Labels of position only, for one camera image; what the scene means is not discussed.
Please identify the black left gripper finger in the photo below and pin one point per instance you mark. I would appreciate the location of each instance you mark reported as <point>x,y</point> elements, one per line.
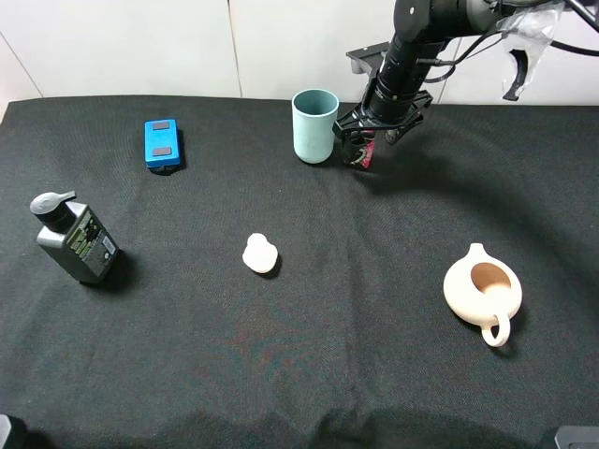
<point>392,136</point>

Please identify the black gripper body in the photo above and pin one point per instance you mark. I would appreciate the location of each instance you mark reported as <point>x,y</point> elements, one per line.
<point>382,109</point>

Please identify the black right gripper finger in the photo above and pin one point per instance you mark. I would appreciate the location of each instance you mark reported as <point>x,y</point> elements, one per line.
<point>353,147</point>

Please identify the red black tin box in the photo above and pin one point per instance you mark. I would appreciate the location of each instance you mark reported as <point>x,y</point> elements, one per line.
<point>365,162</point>

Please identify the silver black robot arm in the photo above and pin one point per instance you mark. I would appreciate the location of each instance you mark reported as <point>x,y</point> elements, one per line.
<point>430,34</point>

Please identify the teal plastic cup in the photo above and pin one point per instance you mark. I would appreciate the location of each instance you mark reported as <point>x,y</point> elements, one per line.
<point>314,112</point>

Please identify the white small figurine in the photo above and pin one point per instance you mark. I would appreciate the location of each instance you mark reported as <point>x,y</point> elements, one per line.
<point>260,255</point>

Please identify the clear plastic wrap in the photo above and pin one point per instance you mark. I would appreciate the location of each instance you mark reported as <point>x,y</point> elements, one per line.
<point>526,34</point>

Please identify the beige ceramic teapot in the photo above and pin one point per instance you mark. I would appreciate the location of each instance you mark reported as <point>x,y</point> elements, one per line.
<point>483,291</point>

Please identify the black tablecloth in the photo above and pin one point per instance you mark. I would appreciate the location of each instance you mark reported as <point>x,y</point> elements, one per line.
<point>348,342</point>

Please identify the blue rectangular box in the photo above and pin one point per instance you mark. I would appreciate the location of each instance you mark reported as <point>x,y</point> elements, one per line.
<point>161,144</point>

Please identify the black pump bottle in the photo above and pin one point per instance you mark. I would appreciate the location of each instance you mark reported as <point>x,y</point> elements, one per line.
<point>74,237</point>

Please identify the grey base right corner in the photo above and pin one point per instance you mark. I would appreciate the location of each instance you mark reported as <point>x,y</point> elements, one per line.
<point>577,438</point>

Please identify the black base left corner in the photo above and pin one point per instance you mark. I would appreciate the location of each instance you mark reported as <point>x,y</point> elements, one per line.
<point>13,432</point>

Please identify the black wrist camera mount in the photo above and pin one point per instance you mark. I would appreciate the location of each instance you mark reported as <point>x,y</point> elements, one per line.
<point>367,60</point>

